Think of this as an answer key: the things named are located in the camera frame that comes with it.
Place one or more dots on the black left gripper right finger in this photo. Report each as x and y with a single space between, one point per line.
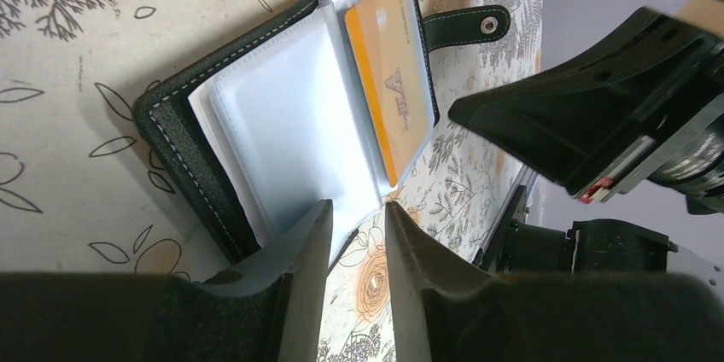
446 309

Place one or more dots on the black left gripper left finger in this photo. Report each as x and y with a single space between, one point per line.
267 307

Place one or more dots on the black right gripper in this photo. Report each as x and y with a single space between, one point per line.
644 103

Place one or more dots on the black leather card holder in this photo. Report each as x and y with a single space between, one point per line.
257 132

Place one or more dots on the orange logo credit card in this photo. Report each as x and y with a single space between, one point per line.
388 55

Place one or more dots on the floral patterned table mat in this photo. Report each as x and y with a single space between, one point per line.
81 191

